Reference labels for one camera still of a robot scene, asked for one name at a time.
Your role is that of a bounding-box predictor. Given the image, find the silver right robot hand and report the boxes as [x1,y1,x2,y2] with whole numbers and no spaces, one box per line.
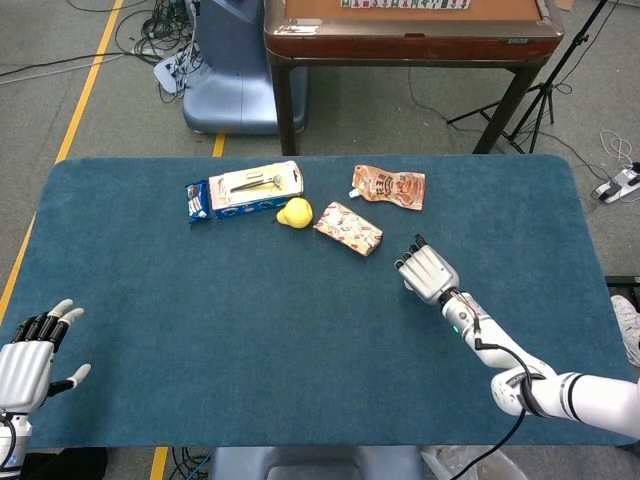
[393,233,461,305]

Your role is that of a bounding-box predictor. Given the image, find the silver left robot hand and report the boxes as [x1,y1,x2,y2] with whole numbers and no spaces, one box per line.
[0,298,92,414]

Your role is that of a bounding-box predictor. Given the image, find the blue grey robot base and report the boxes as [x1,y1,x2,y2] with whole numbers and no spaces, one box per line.
[182,0,309,135]

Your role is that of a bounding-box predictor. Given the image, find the orange spout pouch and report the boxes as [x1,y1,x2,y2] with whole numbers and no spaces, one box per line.
[348,164,427,212]

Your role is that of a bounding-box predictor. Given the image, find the red white snack packet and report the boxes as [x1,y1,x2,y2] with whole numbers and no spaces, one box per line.
[312,201,384,257]

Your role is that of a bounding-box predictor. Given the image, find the yellow pear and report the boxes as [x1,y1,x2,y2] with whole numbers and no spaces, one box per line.
[275,196,315,230]

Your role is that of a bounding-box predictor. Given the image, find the blue felt table cover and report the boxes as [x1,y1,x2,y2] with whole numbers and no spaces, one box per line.
[0,154,637,449]

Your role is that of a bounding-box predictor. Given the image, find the clear plastic bag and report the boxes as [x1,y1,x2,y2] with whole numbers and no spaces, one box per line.
[419,444,524,480]

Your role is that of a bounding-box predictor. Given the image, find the blue and yellow cardboard box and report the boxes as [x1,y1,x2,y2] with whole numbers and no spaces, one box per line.
[207,160,305,221]

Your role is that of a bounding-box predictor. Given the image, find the white sneaker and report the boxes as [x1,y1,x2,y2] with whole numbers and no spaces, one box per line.
[610,294,640,369]

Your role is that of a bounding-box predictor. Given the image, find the white power strip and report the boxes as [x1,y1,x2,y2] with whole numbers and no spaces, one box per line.
[592,162,640,204]

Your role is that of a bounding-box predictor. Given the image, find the black tripod stand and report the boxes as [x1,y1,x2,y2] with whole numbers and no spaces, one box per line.
[446,0,621,155]

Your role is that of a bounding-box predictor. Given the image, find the grey robot body base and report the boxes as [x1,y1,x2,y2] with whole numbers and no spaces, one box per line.
[207,446,425,480]

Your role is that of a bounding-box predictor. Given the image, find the brown mahjong table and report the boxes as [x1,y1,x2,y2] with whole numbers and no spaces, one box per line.
[263,0,566,156]

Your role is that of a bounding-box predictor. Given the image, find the blue cookie packet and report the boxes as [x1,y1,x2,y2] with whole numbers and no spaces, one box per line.
[184,179,211,225]

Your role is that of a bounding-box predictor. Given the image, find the face-up mahjong tile row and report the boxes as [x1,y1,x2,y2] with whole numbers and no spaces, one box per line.
[340,0,471,10]

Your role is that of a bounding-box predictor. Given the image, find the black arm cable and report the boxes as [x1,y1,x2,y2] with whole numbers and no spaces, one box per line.
[459,319,549,480]

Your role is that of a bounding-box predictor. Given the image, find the tangled floor cables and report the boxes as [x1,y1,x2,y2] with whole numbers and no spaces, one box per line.
[114,0,201,104]

